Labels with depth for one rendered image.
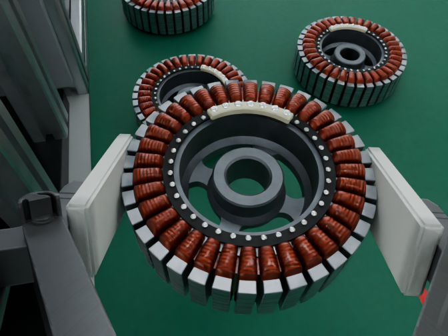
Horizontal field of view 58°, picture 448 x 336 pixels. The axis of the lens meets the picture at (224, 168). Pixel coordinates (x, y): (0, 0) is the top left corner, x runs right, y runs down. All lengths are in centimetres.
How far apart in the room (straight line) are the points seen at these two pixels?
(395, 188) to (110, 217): 11
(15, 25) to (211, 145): 17
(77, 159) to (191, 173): 22
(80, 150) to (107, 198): 25
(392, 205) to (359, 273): 18
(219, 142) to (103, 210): 8
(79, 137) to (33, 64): 11
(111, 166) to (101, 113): 26
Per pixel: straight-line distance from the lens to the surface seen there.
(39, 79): 34
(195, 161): 20
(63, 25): 40
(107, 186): 16
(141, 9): 50
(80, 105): 45
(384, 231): 18
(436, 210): 18
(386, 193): 18
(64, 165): 38
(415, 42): 55
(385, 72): 44
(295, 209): 19
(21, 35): 32
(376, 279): 35
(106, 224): 16
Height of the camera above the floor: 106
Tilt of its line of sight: 55 degrees down
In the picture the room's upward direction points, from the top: 2 degrees clockwise
